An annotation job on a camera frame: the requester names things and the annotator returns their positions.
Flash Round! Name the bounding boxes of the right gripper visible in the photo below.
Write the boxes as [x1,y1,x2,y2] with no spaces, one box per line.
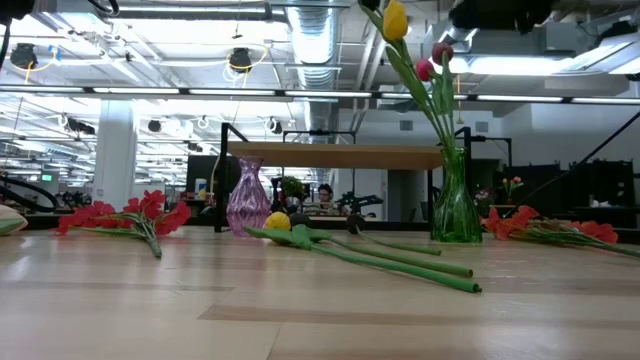
[448,0,557,35]

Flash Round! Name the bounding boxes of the dark red artificial tulip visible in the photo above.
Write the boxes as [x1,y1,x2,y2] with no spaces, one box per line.
[429,42,459,150]

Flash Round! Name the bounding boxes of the yellow artificial tulip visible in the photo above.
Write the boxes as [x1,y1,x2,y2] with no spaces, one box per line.
[243,211,483,295]
[382,0,456,150]

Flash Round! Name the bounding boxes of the orange artificial flower bunch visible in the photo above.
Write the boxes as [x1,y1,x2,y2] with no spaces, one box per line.
[481,204,640,260]

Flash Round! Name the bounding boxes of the green glass vase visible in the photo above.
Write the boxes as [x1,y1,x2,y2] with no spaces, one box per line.
[430,146,484,245]

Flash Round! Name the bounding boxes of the thin-stemmed black tulip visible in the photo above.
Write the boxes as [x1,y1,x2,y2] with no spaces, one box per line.
[346,213,443,257]

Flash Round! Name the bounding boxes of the purple glass vase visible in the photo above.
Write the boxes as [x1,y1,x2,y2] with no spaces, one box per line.
[225,156,273,237]

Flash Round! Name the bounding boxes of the cream artificial tulip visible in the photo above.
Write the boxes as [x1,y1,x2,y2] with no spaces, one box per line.
[0,203,30,237]

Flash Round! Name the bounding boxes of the small potted flowers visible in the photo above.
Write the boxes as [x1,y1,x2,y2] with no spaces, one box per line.
[501,175,525,205]

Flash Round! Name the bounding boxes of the wooden shelf with black legs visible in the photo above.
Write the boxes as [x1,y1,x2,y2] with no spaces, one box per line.
[214,122,474,234]

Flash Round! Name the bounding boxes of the black cabinet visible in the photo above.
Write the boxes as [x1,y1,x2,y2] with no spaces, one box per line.
[567,158,636,209]

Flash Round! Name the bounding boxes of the person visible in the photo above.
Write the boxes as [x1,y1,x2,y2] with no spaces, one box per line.
[315,183,341,217]

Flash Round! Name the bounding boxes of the potted green plant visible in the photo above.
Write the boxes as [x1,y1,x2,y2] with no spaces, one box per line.
[276,175,307,214]

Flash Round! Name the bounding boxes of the long ceiling light strip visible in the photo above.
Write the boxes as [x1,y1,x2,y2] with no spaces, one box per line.
[0,84,640,105]

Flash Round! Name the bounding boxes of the black monitor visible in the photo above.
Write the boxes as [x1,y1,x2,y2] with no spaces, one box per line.
[185,154,241,194]

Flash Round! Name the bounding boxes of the red artificial flower bunch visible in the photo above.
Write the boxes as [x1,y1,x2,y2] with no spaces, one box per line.
[54,188,194,260]

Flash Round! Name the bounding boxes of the white building column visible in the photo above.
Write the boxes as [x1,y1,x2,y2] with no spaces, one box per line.
[92,99,138,211]

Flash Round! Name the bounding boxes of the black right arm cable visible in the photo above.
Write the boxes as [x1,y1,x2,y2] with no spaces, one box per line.
[502,110,640,217]

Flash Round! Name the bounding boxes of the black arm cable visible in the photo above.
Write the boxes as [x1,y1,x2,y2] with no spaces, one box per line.
[0,19,14,71]
[502,110,640,217]

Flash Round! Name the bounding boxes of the silver ventilation duct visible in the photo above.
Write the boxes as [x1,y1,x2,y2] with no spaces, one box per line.
[287,0,342,146]

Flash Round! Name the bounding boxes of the black background rig frame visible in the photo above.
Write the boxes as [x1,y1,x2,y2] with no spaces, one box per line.
[281,128,358,221]

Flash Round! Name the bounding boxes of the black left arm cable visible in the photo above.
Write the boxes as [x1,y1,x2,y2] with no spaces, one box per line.
[0,19,14,71]

